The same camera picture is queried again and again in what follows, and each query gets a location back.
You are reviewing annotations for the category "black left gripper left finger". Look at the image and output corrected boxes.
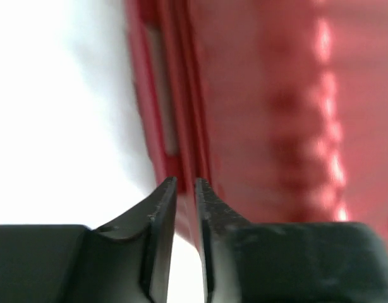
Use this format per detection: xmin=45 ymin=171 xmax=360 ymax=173
xmin=0 ymin=177 xmax=177 ymax=302

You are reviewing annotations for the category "red hard-shell suitcase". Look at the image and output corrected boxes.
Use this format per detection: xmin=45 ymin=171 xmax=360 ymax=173
xmin=125 ymin=1 xmax=388 ymax=246

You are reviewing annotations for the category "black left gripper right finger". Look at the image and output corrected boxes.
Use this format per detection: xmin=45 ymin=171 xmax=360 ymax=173
xmin=195 ymin=179 xmax=388 ymax=302

